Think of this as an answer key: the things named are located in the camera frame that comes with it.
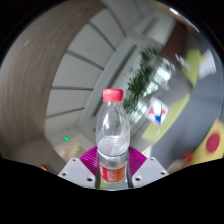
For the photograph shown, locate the grey upholstered seat block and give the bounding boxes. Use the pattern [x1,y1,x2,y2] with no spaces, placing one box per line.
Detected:
[179,71,224,134]
[146,99,208,168]

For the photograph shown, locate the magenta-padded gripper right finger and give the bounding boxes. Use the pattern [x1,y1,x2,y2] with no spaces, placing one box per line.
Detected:
[126,145,170,190]

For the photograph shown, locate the white red blue geometric cube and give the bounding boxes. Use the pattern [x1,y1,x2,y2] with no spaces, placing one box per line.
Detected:
[144,96,170,126]

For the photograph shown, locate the clear red-capped water bottle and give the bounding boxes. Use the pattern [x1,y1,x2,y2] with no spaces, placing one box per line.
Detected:
[95,88,131,187]

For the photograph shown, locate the yellow and white booklet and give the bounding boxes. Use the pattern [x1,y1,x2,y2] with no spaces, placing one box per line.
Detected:
[198,48,218,80]

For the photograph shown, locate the yellow upholstered seat block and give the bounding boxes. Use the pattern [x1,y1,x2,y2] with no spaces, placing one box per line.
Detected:
[191,119,224,166]

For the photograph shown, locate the group of green potted plants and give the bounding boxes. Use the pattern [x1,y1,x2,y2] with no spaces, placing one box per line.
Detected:
[123,48,174,114]

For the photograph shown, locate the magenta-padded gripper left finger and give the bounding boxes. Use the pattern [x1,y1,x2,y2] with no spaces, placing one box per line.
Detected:
[57,145,101,190]

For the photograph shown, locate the green upholstered seat block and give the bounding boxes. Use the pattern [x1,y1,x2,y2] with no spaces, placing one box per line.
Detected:
[141,92,192,144]
[181,48,203,88]

